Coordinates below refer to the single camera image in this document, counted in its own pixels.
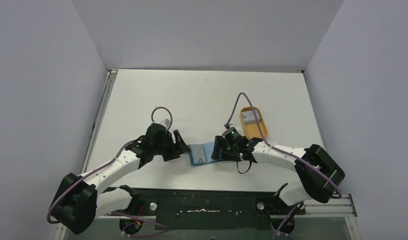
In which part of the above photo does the white credit card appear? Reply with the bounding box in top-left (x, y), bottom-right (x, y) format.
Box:
top-left (193, 145), bottom-right (206, 164)

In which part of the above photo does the blue leather card holder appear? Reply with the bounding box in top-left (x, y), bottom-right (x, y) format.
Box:
top-left (188, 141), bottom-right (221, 167)

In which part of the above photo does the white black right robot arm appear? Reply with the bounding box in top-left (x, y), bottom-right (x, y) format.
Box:
top-left (211, 127), bottom-right (346, 214)

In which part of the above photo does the black thin wire loop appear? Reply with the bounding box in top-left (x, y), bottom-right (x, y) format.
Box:
top-left (237, 160), bottom-right (253, 175)

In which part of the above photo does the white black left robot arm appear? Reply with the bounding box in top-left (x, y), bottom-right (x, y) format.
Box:
top-left (46, 123), bottom-right (191, 234)

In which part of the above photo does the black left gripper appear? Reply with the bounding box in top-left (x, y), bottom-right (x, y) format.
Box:
top-left (153, 130), bottom-right (191, 162)

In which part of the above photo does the yellow oval tray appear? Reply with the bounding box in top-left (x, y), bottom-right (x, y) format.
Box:
top-left (239, 106), bottom-right (268, 140)

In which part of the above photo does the grey credit card stack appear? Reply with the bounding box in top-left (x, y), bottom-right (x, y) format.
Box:
top-left (241, 110), bottom-right (261, 125)

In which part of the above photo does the aluminium frame rail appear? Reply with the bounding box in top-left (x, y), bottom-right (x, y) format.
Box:
top-left (53, 188), bottom-right (361, 240)

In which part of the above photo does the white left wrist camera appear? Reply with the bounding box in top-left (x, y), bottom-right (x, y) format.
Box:
top-left (159, 118), bottom-right (171, 129)

